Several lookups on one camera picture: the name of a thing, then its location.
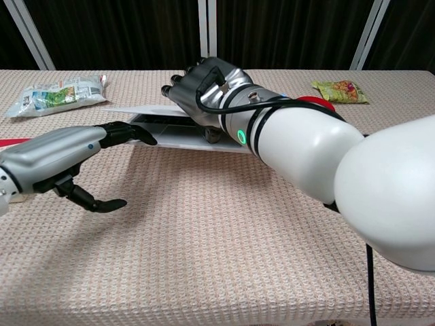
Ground red plastic disc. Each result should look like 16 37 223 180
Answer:
295 96 336 112

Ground black curtain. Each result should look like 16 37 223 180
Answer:
0 0 435 71

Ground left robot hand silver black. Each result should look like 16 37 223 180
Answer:
0 121 158 213

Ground yellow green snack bag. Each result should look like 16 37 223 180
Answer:
311 79 370 105

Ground white green snack bag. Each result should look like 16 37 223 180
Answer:
3 74 109 119

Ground white frame post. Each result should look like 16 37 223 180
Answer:
0 0 56 71
349 0 392 71
198 0 218 71

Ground silver laptop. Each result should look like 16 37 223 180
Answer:
101 105 251 154

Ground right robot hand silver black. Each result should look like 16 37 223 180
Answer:
160 56 256 145

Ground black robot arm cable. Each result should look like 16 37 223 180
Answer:
195 66 379 326

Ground beige cookie box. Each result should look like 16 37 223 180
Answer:
0 137 33 204

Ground beige waffle tablecloth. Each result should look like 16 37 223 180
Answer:
0 69 435 326

